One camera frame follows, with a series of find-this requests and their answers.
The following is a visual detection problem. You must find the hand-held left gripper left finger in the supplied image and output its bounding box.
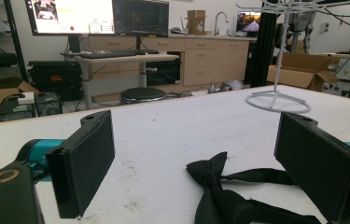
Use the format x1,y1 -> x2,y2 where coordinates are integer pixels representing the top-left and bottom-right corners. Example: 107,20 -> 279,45
45,109 -> 116,219

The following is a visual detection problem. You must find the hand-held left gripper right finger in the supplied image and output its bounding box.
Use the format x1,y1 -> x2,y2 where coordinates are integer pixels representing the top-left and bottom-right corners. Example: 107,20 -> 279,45
273,111 -> 350,224

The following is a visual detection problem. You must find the black bow tie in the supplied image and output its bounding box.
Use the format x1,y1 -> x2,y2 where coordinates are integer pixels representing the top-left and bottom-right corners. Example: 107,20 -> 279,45
185,151 -> 323,224

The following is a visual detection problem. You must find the white wire display rack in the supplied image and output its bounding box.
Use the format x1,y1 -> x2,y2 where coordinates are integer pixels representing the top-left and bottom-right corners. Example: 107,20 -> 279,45
235,0 -> 350,114

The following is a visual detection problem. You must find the black electronic device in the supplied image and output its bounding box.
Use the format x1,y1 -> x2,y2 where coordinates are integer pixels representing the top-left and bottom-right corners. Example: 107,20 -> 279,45
0,91 -> 63,123

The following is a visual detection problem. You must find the black hard case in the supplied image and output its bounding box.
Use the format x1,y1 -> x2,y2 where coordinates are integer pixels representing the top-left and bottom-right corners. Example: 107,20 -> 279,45
27,60 -> 83,102

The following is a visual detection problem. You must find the round black stool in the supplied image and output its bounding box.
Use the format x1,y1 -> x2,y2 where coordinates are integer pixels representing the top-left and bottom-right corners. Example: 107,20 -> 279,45
119,87 -> 167,105

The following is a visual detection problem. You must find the open cardboard box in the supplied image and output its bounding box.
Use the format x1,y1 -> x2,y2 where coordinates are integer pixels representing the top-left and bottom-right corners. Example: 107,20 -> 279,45
266,53 -> 341,93

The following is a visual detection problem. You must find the light wooden standing desk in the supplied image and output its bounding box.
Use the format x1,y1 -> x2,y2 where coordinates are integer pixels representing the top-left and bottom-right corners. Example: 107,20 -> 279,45
60,51 -> 180,110

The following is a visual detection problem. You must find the black keyboard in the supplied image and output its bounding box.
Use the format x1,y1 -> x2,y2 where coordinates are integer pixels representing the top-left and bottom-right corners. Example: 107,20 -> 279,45
78,49 -> 138,60

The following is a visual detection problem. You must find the black aluminium column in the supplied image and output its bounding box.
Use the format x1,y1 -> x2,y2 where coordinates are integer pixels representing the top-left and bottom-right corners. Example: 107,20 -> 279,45
245,0 -> 280,89

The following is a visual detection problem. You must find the bright computer monitor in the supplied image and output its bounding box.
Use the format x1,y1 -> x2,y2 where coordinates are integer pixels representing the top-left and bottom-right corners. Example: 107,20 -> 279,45
23,0 -> 117,36

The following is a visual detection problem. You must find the wooden cabinet counter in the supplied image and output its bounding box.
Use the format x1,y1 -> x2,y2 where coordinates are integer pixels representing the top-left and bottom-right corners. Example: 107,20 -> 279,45
80,33 -> 258,94

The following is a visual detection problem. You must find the dark computer monitor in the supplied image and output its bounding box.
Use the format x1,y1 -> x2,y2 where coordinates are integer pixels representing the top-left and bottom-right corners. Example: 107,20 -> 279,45
112,0 -> 170,38

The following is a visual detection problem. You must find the small monitor with road picture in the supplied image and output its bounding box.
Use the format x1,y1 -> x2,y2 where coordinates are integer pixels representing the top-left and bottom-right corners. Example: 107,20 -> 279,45
236,10 -> 262,34

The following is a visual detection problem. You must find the chrome sink faucet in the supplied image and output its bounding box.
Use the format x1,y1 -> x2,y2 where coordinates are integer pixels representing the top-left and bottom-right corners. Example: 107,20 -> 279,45
214,11 -> 230,36

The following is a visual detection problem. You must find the brown cardboard box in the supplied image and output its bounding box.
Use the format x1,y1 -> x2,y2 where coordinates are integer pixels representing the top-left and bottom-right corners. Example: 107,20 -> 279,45
187,9 -> 207,35

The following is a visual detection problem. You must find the black metal shelf frame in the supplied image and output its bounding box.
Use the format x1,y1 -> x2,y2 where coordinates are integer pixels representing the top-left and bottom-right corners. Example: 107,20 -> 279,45
0,0 -> 29,84

